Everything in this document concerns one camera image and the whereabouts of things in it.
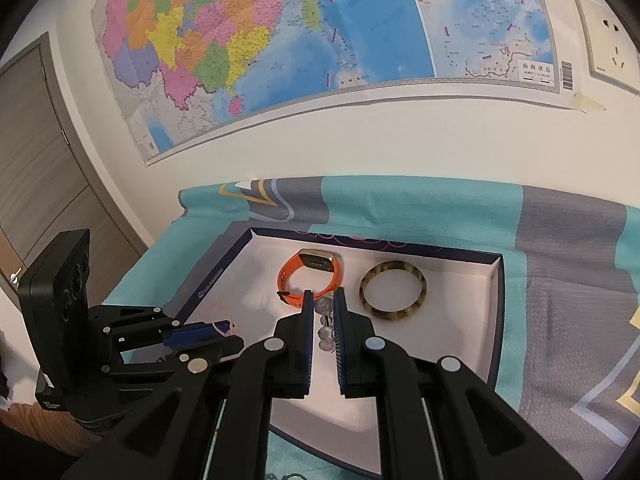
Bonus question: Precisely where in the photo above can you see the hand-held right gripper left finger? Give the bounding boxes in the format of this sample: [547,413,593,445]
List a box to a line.
[60,289,316,480]

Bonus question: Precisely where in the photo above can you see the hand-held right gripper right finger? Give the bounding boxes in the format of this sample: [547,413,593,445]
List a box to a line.
[334,287,583,480]

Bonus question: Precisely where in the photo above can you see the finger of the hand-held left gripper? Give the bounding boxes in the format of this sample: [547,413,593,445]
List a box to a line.
[102,305,236,356]
[102,337,246,378]

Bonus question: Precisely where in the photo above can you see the clear crystal bead bracelet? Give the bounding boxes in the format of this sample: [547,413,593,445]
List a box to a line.
[312,297,337,353]

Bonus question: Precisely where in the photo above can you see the thin pink bracelet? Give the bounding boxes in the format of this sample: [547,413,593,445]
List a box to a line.
[207,302,238,336]

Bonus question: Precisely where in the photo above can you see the dark blue box tray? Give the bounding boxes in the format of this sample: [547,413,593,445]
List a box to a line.
[172,227,503,478]

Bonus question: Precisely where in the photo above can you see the person's left forearm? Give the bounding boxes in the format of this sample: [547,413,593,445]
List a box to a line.
[0,402,101,457]

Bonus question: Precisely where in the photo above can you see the tortoiseshell bangle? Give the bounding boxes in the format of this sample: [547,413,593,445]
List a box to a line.
[359,261,428,320]

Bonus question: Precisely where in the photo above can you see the orange smartwatch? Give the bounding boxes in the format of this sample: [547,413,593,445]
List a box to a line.
[277,248,344,307]

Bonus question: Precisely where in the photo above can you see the brown wooden door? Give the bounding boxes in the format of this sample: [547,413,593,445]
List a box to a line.
[0,32,148,301]

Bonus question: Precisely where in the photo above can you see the piece of clear tape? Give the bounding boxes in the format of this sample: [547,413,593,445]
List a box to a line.
[572,92,608,113]

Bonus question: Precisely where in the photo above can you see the colourful wall map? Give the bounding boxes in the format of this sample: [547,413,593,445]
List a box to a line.
[91,0,561,168]

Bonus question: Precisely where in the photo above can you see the white wall socket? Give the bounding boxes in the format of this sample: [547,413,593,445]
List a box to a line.
[574,0,636,81]

